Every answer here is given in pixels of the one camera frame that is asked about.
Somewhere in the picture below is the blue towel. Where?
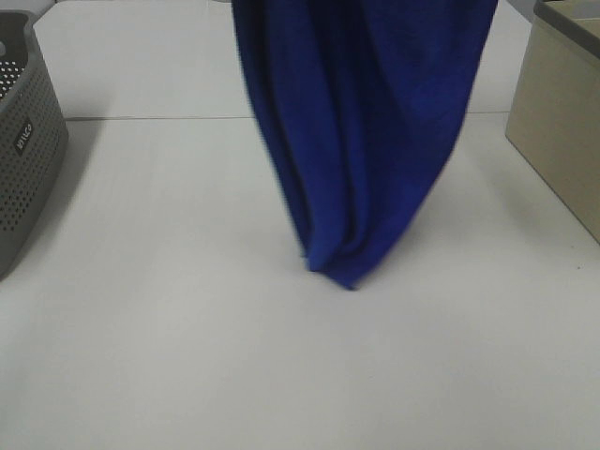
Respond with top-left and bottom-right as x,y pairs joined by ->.
232,1 -> 497,289

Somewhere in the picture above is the beige storage box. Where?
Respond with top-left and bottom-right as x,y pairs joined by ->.
505,1 -> 599,238

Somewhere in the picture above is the grey perforated plastic basket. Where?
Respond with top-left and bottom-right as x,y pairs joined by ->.
1,10 -> 68,277

